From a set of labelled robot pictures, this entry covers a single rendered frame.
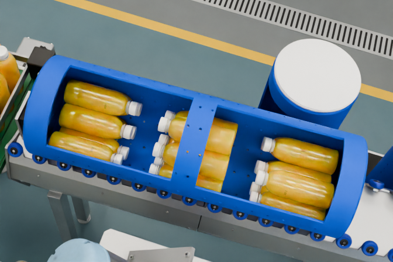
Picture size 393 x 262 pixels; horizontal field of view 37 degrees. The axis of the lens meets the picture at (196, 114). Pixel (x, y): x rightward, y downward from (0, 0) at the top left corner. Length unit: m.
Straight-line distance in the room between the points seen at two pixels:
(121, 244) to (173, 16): 2.03
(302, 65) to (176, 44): 1.38
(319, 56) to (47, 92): 0.87
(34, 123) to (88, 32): 1.70
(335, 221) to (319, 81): 0.51
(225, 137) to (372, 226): 0.55
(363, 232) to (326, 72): 0.50
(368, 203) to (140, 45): 1.71
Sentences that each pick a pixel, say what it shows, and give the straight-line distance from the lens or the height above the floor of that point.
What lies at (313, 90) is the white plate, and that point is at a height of 1.04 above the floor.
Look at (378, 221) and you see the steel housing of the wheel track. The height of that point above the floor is 0.93.
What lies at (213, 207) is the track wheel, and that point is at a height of 0.96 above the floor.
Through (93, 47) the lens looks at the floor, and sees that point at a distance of 3.13.
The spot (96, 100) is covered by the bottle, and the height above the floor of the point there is 1.13.
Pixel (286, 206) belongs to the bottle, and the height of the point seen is 1.08.
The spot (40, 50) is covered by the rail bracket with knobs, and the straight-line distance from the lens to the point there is 1.89.
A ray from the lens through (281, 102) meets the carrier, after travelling 1.83.
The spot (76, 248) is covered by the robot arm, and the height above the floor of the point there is 1.42.
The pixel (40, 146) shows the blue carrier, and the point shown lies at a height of 1.12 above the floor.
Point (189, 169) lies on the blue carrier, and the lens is 1.47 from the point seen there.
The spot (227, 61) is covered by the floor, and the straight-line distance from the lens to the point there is 3.12.
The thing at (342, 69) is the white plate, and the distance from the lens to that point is 1.90.
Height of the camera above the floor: 2.51
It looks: 59 degrees down
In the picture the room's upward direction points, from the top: 10 degrees clockwise
